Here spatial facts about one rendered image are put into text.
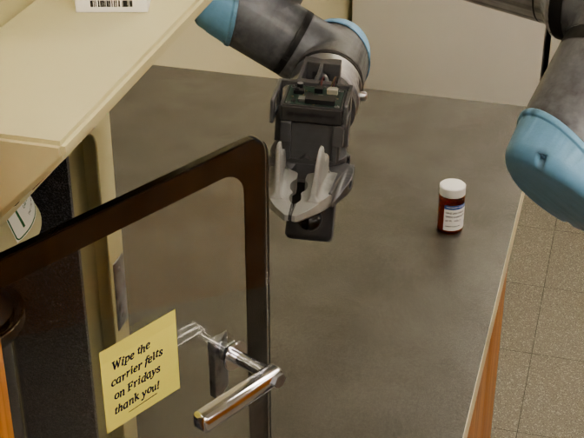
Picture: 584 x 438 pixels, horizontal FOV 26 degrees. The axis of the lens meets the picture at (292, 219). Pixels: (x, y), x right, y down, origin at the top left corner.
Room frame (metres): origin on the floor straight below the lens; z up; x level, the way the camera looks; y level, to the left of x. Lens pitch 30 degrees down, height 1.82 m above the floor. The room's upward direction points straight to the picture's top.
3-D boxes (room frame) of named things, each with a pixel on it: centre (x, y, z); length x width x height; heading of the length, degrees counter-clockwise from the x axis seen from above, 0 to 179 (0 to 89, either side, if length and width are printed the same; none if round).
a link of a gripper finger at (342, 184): (1.03, -0.03, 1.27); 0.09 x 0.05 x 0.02; 172
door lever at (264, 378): (0.81, 0.05, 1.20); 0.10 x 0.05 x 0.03; 138
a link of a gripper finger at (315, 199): (0.98, -0.02, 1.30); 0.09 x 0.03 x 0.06; 172
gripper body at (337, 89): (1.09, -0.02, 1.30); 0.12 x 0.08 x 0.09; 172
